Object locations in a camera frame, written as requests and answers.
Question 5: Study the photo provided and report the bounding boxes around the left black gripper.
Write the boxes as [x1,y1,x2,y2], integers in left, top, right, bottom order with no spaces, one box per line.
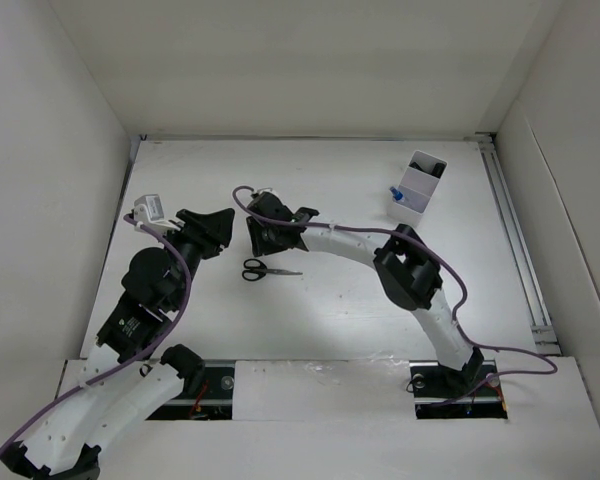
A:
[158,208,235,309]

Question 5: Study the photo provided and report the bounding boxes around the black handled scissors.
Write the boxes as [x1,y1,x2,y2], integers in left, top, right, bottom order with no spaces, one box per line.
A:
[241,258,301,282]

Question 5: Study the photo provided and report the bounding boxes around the green highlighter marker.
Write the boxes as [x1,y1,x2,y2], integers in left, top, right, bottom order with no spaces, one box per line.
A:
[409,161,430,174]

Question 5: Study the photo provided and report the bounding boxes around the yellow highlighter marker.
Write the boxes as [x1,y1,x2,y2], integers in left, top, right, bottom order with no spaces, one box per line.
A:
[431,162,446,179]

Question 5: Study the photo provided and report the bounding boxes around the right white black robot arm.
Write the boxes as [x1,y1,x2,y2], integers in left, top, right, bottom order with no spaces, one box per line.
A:
[246,189,484,397]

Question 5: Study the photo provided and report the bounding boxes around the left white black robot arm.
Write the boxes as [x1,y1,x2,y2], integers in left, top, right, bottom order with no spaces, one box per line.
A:
[0,195,235,479]

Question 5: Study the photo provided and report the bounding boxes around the white compartment organizer tray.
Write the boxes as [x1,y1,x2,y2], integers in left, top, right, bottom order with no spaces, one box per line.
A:
[387,150,448,227]

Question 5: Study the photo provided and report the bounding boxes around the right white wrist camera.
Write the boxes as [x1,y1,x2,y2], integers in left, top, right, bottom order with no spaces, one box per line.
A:
[251,187,279,199]

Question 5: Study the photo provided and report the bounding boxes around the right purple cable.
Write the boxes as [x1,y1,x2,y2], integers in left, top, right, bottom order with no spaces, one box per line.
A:
[231,185,559,406]

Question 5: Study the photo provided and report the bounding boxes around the purple cable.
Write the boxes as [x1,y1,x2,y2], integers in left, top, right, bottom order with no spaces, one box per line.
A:
[231,185,559,406]
[0,212,191,466]

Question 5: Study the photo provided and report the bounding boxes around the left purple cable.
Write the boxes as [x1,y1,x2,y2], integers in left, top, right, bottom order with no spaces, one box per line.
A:
[0,212,191,466]

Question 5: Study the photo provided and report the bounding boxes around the left base mounting rail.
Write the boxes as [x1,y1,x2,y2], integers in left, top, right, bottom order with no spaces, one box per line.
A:
[148,360,236,421]

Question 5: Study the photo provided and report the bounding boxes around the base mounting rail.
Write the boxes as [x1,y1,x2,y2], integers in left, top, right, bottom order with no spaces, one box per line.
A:
[405,360,508,420]
[148,360,236,421]

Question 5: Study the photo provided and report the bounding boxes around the right base mounting rail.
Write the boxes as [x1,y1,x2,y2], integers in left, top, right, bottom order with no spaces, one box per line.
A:
[405,360,508,420]

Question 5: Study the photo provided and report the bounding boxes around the aluminium frame rail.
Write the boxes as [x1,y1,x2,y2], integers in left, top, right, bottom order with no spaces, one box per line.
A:
[477,135,562,356]

